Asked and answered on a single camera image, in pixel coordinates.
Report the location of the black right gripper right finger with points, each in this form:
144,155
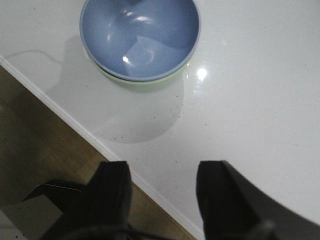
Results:
232,208

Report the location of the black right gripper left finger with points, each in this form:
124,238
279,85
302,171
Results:
101,211

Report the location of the green plastic bowl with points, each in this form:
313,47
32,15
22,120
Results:
143,86

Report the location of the blue plastic bowl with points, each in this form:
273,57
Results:
140,41

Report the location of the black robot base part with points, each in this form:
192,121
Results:
60,192

